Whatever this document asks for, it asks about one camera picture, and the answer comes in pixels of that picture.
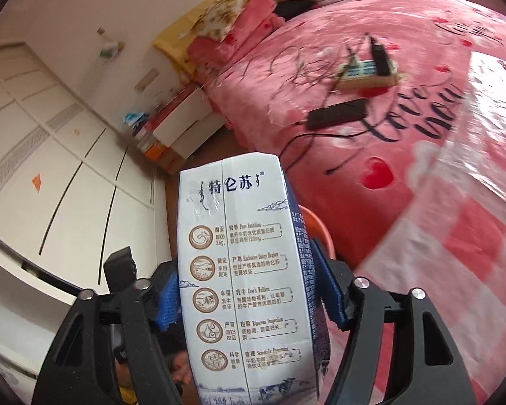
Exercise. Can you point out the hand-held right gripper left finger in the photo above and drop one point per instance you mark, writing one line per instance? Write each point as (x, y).
(168, 303)

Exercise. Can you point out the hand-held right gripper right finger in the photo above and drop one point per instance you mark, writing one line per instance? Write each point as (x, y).
(333, 291)

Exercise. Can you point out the blue white milk carton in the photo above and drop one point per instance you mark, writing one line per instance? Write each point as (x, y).
(236, 261)

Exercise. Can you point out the person's left hand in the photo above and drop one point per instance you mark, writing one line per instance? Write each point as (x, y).
(179, 367)

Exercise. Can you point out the brown cardboard box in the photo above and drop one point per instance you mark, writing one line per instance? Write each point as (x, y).
(164, 156)

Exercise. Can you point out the white wardrobe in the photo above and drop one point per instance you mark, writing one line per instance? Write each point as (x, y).
(67, 156)

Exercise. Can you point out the pink bed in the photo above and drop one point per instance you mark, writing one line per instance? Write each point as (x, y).
(320, 156)

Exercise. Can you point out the stack of books and boxes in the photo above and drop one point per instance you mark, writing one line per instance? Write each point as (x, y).
(181, 122)

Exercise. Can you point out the black phone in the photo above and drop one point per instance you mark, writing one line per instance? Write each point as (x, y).
(337, 114)

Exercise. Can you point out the cream power strip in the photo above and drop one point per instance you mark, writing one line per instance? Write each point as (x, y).
(362, 74)

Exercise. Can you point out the small glass bottle ornament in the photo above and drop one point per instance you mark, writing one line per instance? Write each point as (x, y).
(108, 46)

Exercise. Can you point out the black charger plug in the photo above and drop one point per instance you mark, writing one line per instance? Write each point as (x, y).
(381, 57)

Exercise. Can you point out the yellow floral pillow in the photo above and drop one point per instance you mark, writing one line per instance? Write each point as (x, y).
(219, 19)

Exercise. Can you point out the folded pink blanket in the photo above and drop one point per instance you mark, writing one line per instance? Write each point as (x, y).
(253, 21)

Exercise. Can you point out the black cloth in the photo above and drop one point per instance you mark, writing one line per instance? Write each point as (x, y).
(293, 8)

